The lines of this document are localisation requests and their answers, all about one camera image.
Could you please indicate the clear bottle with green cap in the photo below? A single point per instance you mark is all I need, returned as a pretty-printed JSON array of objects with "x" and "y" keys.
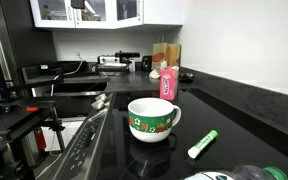
[{"x": 243, "y": 172}]

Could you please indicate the white crumpled cloth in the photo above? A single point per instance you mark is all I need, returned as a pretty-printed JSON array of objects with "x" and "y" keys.
[{"x": 154, "y": 74}]

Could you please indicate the brown paper bag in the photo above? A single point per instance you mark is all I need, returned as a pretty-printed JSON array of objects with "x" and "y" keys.
[{"x": 170, "y": 53}]

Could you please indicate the silver black countertop appliance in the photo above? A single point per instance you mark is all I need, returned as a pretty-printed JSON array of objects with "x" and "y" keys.
[{"x": 119, "y": 63}]

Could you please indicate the black camera stand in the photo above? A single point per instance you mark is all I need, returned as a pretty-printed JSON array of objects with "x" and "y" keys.
[{"x": 18, "y": 117}]

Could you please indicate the green and white marker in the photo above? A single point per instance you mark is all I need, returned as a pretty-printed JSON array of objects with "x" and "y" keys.
[{"x": 195, "y": 150}]

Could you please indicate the pink carton box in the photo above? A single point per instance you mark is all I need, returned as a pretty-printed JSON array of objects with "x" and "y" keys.
[{"x": 169, "y": 82}]

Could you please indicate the white upper cabinets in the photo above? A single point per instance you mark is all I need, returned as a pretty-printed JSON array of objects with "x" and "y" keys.
[{"x": 107, "y": 14}]

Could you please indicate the green and white mug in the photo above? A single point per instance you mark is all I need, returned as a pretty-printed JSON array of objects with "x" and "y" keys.
[{"x": 152, "y": 119}]

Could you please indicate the stove control panel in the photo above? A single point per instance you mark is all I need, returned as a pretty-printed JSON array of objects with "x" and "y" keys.
[{"x": 78, "y": 159}]

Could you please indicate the small black box appliance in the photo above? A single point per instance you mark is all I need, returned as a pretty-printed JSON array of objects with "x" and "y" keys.
[{"x": 146, "y": 63}]

